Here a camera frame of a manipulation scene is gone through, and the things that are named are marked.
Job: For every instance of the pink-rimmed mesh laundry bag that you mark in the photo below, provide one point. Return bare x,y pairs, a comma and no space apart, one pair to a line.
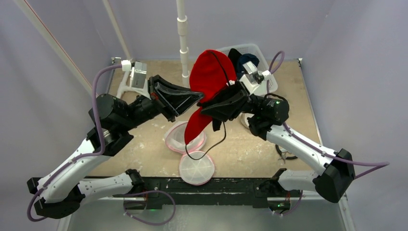
195,167

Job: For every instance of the small metal clip tool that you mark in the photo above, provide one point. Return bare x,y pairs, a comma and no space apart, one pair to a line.
284,155

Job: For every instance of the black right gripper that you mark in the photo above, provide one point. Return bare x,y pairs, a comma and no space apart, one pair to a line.
241,100

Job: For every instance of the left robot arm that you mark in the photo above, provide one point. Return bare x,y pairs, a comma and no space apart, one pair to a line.
64,190

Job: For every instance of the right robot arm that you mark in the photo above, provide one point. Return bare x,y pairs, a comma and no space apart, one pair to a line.
331,171

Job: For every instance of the red bra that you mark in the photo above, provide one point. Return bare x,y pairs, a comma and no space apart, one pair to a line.
211,73

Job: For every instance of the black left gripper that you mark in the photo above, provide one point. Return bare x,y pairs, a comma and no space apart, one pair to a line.
171,99

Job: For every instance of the white PVC pipe frame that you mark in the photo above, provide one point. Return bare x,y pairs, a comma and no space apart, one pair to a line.
54,49

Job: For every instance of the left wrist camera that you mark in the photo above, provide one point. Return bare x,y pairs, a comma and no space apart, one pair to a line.
134,78

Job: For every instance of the black bra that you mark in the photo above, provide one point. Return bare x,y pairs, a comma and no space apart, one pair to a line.
234,56

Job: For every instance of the dark blue bra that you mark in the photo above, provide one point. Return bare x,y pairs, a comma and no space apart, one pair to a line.
244,58

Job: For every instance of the white plastic basket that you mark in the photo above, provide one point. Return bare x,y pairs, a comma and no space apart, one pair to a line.
269,85

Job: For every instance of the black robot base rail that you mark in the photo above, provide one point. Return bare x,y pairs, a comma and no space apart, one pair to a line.
254,192

